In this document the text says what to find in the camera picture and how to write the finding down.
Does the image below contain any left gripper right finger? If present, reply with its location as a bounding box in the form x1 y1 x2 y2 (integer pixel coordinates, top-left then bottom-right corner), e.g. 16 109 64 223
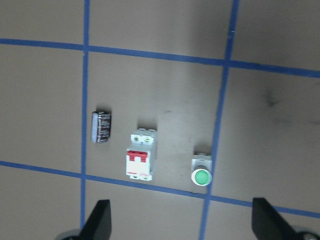
251 197 296 240

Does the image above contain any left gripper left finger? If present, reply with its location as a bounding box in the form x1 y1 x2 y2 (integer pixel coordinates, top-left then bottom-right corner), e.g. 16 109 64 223
79 199 112 240

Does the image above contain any dark cylindrical capacitor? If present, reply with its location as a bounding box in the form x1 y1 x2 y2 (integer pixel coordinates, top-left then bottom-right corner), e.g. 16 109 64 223
90 111 112 144

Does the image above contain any white red circuit breaker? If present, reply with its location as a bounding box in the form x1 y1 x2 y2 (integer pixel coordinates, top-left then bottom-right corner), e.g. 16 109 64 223
125 128 158 182

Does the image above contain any green push button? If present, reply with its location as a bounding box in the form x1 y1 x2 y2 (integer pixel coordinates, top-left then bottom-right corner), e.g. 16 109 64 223
191 153 213 187

